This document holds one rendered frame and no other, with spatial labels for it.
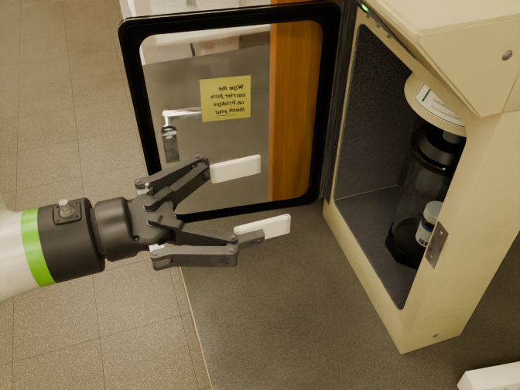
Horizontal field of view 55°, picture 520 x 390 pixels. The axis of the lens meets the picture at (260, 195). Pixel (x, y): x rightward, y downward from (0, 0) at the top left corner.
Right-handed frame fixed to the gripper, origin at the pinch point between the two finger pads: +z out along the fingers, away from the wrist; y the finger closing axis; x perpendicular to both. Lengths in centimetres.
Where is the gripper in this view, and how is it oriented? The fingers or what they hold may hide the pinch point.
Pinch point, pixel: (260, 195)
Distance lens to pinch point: 64.4
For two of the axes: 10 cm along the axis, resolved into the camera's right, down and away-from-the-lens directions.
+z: 9.5, -2.3, 2.2
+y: -3.1, -6.8, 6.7
